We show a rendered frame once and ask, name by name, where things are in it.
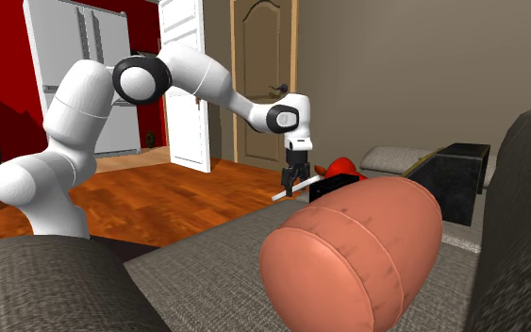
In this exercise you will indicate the brown wooden door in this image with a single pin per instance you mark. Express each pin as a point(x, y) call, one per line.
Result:
point(258, 59)

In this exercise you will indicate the red rounded object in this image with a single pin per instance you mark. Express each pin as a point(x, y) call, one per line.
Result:
point(344, 165)

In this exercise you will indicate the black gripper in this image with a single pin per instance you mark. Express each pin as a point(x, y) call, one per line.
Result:
point(297, 158)

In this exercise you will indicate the large black box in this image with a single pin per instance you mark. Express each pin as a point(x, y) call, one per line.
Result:
point(453, 179)

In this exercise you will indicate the white panel door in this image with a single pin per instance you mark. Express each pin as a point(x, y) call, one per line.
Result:
point(187, 124)

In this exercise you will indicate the silver refrigerator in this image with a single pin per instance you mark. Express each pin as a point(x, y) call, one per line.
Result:
point(62, 50)

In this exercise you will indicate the grey flat cushion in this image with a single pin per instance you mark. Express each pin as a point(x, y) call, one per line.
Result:
point(393, 158)

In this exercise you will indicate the grey fabric sofa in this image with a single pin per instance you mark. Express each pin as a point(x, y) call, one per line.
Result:
point(210, 262)

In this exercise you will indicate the pink bolster cushion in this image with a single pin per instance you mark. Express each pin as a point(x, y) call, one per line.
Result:
point(352, 257)

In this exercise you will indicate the flat white bar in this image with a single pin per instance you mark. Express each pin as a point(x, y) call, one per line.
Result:
point(308, 183)

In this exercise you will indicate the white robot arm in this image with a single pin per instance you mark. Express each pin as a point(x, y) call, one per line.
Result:
point(81, 115)

